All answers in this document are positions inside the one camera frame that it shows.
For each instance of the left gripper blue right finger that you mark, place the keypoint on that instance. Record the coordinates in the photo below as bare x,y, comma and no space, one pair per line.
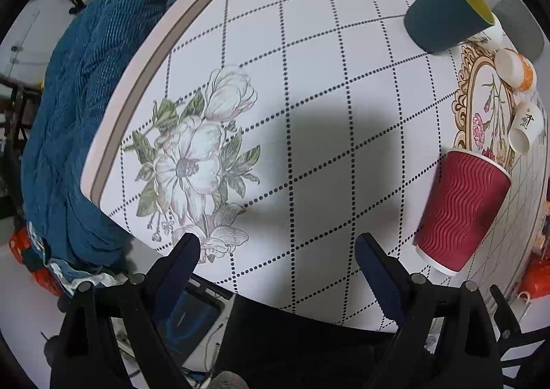
396,291

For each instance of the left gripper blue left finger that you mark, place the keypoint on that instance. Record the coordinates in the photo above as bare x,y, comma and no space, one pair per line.
165,282

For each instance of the red corrugated paper cup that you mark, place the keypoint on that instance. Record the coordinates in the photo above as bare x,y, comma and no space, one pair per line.
463,204

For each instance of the white paper cup with print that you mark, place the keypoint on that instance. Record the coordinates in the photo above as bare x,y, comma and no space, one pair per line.
525,128

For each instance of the white cup with orange band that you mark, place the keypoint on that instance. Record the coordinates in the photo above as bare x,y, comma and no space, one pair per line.
515,69

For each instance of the white cup with leaf print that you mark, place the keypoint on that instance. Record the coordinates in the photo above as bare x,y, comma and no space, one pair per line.
491,38

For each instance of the dark teal cup yellow inside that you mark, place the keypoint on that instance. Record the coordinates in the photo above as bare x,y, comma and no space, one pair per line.
437,25

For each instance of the white enamel mug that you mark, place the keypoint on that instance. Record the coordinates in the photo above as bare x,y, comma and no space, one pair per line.
522,299

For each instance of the red plastic bag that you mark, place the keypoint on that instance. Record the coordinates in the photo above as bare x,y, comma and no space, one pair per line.
536,280

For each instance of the white diamond pattern tablecloth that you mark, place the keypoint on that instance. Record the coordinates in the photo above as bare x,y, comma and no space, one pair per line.
277,131

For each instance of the blue quilted blanket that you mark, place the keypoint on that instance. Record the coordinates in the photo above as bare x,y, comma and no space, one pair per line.
72,237

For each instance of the grey office chair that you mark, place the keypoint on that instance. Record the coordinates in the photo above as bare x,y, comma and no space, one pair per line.
521,27

